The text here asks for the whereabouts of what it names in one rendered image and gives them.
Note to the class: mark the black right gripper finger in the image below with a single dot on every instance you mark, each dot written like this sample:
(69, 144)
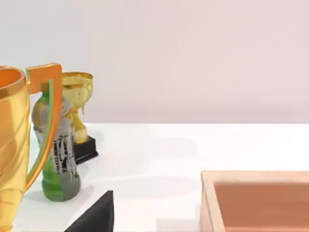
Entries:
(99, 215)

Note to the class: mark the green bottle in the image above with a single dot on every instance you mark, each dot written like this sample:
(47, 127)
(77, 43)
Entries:
(63, 169)

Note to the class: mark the small gold trophy black base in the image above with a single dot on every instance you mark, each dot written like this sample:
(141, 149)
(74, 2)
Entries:
(78, 101)

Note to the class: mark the shallow salmon-coloured box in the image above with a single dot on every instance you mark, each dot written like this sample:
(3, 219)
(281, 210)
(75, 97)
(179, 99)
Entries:
(260, 203)

